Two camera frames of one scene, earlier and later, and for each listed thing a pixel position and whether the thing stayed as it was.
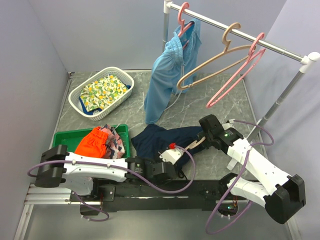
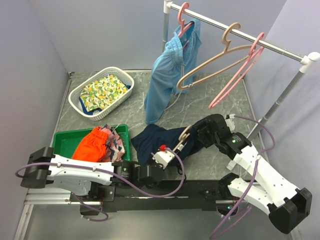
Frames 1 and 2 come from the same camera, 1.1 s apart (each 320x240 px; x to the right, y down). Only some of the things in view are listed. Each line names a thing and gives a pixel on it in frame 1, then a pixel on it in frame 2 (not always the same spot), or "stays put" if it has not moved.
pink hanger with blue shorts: [180, 21] stays put
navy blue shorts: [150, 140] stays put
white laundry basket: [96, 95] stays put
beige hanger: [195, 143] to [182, 136]
